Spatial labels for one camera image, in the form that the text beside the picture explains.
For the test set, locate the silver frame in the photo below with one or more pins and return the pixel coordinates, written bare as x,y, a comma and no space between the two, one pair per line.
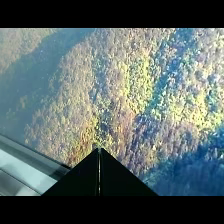
20,173

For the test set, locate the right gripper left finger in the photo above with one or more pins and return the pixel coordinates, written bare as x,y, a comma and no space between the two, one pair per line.
81,180

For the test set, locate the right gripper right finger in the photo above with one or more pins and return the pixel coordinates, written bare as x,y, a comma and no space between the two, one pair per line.
120,180

